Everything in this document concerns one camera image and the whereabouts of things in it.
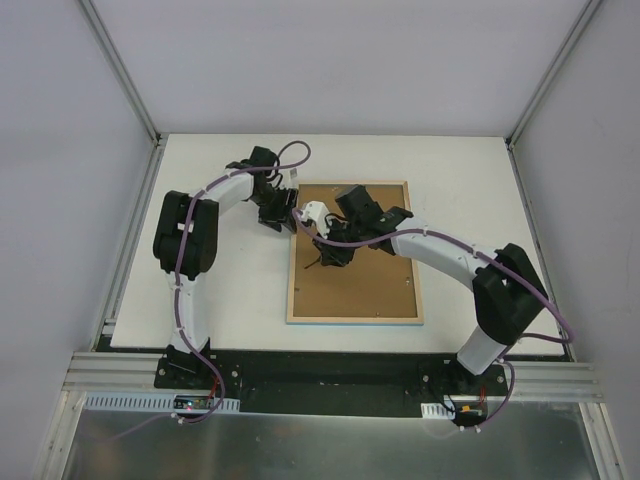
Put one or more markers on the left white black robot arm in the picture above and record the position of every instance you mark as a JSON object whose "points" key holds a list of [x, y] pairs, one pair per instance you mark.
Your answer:
{"points": [[186, 245]]}

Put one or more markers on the grey cable duct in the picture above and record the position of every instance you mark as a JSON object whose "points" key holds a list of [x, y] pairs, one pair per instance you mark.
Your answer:
{"points": [[150, 403], [438, 411]]}

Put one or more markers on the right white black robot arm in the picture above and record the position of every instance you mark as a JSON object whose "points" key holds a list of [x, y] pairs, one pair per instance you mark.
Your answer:
{"points": [[507, 292]]}

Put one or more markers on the left aluminium corner post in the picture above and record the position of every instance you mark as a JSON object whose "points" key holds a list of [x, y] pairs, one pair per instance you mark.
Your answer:
{"points": [[110, 51]]}

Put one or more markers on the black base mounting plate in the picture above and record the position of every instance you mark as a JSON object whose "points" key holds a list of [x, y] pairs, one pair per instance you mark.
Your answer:
{"points": [[327, 383]]}

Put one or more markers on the left grey cable duct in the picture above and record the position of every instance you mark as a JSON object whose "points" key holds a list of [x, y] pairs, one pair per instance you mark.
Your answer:
{"points": [[150, 403]]}

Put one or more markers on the blue wooden picture frame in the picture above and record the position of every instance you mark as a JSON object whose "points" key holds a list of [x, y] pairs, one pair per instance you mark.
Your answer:
{"points": [[295, 320]]}

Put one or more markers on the right grey cable duct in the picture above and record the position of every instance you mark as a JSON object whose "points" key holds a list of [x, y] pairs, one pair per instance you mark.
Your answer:
{"points": [[438, 411]]}

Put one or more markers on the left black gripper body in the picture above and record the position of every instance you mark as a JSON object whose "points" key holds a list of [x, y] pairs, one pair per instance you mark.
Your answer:
{"points": [[279, 211]]}

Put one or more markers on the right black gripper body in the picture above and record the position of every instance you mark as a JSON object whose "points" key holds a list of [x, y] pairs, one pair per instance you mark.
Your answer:
{"points": [[333, 245]]}

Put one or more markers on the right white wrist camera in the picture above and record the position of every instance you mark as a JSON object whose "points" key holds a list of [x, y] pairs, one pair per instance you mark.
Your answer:
{"points": [[314, 214]]}

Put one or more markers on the red handled screwdriver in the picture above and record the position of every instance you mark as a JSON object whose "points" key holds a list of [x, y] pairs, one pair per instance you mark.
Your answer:
{"points": [[314, 262]]}

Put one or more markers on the right aluminium corner post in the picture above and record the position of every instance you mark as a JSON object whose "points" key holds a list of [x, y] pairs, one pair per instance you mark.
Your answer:
{"points": [[577, 30]]}

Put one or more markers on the aluminium front rail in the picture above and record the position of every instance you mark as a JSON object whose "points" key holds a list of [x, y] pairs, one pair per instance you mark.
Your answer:
{"points": [[535, 381]]}

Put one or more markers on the brown fibreboard frame backing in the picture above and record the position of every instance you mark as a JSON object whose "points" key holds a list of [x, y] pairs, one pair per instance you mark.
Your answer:
{"points": [[370, 285]]}

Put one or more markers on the aluminium corner post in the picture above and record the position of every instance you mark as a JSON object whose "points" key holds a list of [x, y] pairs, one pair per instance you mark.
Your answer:
{"points": [[577, 30], [110, 51]]}

